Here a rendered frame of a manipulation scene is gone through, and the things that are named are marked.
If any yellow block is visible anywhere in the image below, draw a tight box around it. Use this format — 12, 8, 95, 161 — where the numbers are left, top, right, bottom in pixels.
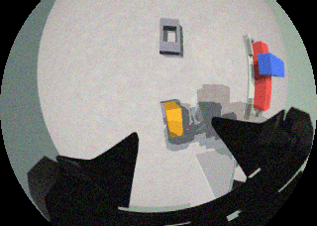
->
163, 100, 183, 138

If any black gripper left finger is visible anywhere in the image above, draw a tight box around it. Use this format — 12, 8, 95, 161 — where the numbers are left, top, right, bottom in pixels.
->
55, 132, 139, 209

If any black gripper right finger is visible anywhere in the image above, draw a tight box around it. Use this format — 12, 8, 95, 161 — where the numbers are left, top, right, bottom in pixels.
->
211, 108, 285, 178

